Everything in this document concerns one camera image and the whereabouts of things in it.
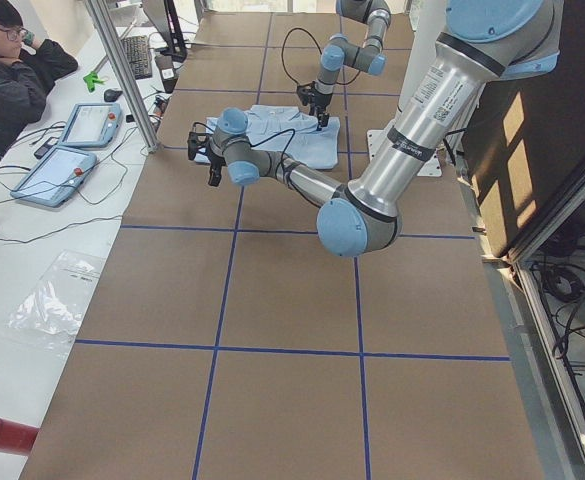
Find clear plastic bag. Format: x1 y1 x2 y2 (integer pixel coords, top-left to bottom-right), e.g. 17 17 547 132
3 250 106 358

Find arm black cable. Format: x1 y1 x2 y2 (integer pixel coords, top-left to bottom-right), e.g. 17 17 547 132
249 128 303 186
280 27 363 87

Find light blue button-up shirt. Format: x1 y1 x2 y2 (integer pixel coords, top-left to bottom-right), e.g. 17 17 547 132
193 103 342 172

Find green scissors on desk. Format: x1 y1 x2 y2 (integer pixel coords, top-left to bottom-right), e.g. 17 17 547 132
83 71 109 93

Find far teach pendant tablet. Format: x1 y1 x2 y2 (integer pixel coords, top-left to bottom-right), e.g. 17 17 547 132
58 102 122 149

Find aluminium frame post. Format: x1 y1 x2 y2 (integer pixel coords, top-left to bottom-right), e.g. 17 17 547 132
85 0 159 154

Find black panel board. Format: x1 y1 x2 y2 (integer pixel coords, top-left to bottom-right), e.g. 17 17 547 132
462 1 585 257

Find black computer mouse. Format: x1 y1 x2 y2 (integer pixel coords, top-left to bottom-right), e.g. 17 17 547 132
103 89 123 103

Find small black phone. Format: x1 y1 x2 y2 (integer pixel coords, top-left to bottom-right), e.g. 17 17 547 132
34 143 56 159

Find seated person in black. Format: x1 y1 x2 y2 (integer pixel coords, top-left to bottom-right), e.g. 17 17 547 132
0 1 78 157

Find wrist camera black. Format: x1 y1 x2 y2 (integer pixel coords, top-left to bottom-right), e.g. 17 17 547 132
296 81 316 106
187 130 211 163

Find black keyboard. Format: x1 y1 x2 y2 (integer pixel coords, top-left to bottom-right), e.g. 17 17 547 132
121 35 152 79

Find orange black connector box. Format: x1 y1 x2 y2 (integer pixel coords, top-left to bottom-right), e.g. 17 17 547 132
153 95 169 117

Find teach pendant tablet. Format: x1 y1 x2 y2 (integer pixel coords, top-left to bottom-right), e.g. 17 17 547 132
58 102 122 149
10 146 97 208

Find red cylinder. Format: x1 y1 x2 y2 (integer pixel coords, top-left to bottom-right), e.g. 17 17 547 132
0 418 39 456

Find near teach pendant tablet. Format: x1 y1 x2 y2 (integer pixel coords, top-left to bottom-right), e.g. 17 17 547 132
10 146 97 208

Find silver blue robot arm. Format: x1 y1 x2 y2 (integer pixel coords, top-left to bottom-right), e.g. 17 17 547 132
189 1 563 257
306 0 391 129

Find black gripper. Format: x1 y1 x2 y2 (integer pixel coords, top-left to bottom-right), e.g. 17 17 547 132
310 91 332 131
207 151 226 187

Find white central pedestal column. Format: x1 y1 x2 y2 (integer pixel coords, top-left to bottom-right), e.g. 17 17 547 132
368 0 447 165

